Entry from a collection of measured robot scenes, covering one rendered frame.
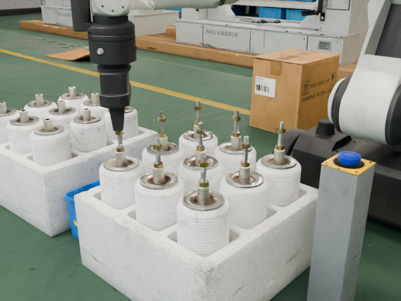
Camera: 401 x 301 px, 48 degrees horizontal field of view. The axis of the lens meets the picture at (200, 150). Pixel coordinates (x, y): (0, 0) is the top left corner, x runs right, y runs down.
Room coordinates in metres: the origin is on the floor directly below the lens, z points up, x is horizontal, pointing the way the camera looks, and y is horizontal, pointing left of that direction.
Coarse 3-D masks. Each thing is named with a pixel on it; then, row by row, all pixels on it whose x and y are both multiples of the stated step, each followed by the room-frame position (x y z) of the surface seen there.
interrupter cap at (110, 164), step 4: (128, 156) 0.90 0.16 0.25; (108, 160) 0.89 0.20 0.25; (112, 160) 0.88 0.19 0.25; (128, 160) 0.89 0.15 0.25; (132, 160) 0.89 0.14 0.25; (136, 160) 0.89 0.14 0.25; (104, 164) 0.86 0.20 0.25; (108, 164) 0.86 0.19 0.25; (112, 164) 0.87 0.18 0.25; (128, 164) 0.87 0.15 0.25; (132, 164) 0.86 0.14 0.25; (136, 164) 0.86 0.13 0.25; (108, 168) 0.84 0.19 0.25; (112, 168) 0.84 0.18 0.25; (116, 168) 0.84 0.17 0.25; (120, 168) 0.84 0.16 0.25; (124, 168) 0.84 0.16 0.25; (128, 168) 0.84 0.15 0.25; (132, 168) 0.85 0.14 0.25
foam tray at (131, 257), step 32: (96, 192) 0.88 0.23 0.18; (96, 224) 0.81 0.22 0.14; (128, 224) 0.75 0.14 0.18; (288, 224) 0.78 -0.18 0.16; (96, 256) 0.82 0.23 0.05; (128, 256) 0.74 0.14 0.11; (160, 256) 0.68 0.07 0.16; (192, 256) 0.64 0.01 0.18; (224, 256) 0.64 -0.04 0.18; (256, 256) 0.70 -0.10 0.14; (288, 256) 0.79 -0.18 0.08; (128, 288) 0.75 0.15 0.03; (160, 288) 0.68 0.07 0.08; (192, 288) 0.62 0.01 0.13; (224, 288) 0.64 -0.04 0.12; (256, 288) 0.71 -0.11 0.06
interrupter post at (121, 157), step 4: (116, 152) 0.86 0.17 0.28; (120, 152) 0.86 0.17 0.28; (124, 152) 0.87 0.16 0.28; (116, 156) 0.86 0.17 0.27; (120, 156) 0.86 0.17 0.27; (124, 156) 0.86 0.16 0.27; (116, 160) 0.87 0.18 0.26; (120, 160) 0.86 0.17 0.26; (124, 160) 0.86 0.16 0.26; (116, 164) 0.87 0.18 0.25; (120, 164) 0.86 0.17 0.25; (124, 164) 0.86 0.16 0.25
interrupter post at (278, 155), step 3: (276, 150) 0.87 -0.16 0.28; (279, 150) 0.87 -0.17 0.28; (282, 150) 0.87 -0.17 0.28; (276, 153) 0.87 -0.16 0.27; (279, 153) 0.87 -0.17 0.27; (282, 153) 0.87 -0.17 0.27; (276, 156) 0.87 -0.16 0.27; (279, 156) 0.87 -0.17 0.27; (282, 156) 0.87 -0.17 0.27; (276, 159) 0.87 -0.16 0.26; (279, 159) 0.87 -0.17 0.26; (282, 159) 0.87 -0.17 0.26; (276, 162) 0.87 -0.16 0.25; (279, 162) 0.87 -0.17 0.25; (282, 162) 0.87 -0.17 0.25
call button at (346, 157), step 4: (340, 152) 0.74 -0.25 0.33; (344, 152) 0.74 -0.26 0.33; (348, 152) 0.74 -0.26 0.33; (352, 152) 0.74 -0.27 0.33; (340, 156) 0.73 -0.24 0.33; (344, 156) 0.72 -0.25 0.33; (348, 156) 0.72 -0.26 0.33; (352, 156) 0.72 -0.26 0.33; (356, 156) 0.72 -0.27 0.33; (360, 156) 0.73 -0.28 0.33; (340, 160) 0.72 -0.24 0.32; (344, 160) 0.72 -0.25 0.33; (348, 160) 0.71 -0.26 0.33; (352, 160) 0.71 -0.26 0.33; (356, 160) 0.71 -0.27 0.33; (360, 160) 0.72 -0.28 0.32; (344, 164) 0.72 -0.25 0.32; (348, 164) 0.72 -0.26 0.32; (352, 164) 0.72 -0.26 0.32; (356, 164) 0.72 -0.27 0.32
